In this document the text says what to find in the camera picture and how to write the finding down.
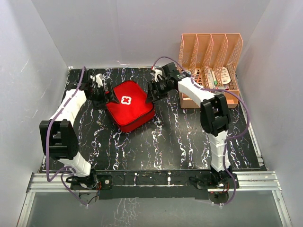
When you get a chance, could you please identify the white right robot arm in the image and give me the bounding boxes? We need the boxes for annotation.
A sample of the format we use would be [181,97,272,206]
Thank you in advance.
[145,62,237,188]

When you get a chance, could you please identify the red black medicine case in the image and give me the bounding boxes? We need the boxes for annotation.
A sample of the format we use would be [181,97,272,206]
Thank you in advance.
[106,80,155,133]

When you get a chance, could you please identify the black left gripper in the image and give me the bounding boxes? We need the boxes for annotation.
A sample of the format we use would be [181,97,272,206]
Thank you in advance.
[88,83,119,110]

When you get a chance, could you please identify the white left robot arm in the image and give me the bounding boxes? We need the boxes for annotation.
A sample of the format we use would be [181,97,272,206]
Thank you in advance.
[39,67,119,189]

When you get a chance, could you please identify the pink white card pack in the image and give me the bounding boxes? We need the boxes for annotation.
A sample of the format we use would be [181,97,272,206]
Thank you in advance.
[221,67,231,85]

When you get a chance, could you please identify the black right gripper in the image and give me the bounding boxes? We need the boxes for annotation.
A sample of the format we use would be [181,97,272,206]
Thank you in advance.
[146,79,173,104]

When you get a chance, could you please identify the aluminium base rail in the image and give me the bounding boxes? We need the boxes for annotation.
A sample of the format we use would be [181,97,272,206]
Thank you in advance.
[27,170,281,192]

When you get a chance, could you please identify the peach plastic desk organizer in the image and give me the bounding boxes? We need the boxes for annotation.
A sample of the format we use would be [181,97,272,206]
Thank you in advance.
[178,33,243,95]

